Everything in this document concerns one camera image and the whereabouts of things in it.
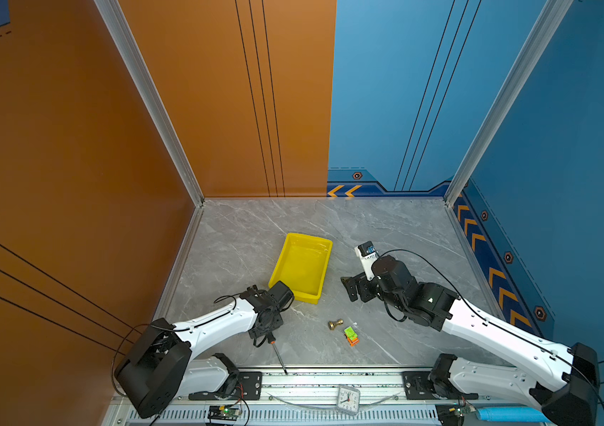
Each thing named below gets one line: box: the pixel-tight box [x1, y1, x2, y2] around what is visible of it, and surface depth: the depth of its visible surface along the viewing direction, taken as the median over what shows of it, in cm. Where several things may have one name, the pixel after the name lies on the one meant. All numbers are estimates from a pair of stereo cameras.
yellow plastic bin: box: [268, 232, 334, 305], surface depth 99 cm
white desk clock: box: [336, 385, 361, 416], surface depth 71 cm
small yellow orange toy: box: [343, 326, 360, 348], surface depth 82 cm
